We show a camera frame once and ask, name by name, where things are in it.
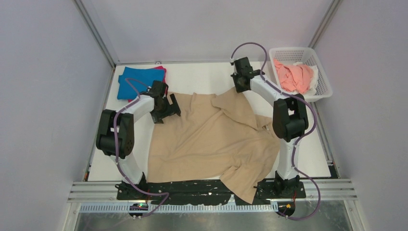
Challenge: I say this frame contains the white t shirt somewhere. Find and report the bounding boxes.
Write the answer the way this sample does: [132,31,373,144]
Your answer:
[292,62,319,96]

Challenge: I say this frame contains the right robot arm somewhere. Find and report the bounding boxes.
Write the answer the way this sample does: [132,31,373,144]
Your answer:
[230,57,309,198]

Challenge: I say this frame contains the beige t shirt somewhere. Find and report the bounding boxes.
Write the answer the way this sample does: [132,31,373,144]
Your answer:
[147,89,280,204]

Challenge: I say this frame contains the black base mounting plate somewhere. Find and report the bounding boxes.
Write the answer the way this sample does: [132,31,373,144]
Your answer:
[115,179,306,205]

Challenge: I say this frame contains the aluminium front rail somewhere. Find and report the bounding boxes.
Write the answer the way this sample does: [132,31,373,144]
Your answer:
[68,179,357,216]

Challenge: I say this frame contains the aluminium frame rail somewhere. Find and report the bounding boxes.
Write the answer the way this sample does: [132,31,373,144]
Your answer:
[73,0,117,68]
[308,0,343,49]

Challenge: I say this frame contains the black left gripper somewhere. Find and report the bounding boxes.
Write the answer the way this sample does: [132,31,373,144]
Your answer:
[150,94,180,124]

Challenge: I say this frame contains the aluminium frame rail left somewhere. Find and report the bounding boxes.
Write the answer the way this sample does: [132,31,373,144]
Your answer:
[73,0,117,68]

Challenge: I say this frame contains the red folded t shirt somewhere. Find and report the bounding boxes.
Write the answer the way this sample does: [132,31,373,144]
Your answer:
[128,66,168,103]

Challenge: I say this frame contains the white plastic laundry basket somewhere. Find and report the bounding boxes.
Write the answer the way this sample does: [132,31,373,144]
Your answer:
[268,47,332,102]

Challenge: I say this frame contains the pink t shirt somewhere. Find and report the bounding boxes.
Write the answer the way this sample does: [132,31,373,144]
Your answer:
[273,59,315,94]

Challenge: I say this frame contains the aluminium frame rail right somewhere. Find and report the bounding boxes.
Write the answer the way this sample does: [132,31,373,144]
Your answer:
[308,0,343,49]

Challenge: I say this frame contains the blue folded t shirt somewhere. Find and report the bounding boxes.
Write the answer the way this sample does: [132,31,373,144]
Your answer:
[117,66,166,101]

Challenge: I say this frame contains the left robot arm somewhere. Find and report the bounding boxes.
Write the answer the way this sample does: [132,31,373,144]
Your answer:
[96,80,181,199]

